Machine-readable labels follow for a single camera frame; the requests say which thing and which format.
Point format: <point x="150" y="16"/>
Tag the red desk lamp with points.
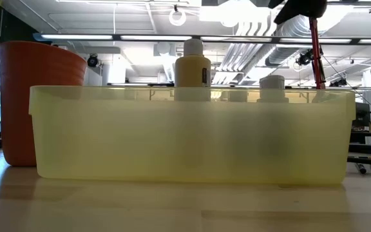
<point x="316" y="54"/>

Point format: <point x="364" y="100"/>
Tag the black hanging ceiling device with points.
<point x="304" y="58"/>

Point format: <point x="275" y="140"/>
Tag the black monitor on stand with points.
<point x="362" y="116"/>

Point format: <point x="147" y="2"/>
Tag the black and white paint bottle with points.
<point x="272" y="84"/>

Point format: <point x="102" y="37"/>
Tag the black ceiling camera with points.
<point x="92" y="60"/>

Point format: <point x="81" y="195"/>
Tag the large yellow paint bottle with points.
<point x="192" y="71"/>

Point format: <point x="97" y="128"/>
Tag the long ceiling light strip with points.
<point x="156" y="37"/>

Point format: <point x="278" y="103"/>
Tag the red plastic cup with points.
<point x="27" y="71"/>

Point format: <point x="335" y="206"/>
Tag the silver ceiling air duct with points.
<point x="285" y="35"/>

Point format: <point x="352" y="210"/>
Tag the yellow translucent plastic bin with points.
<point x="140" y="138"/>

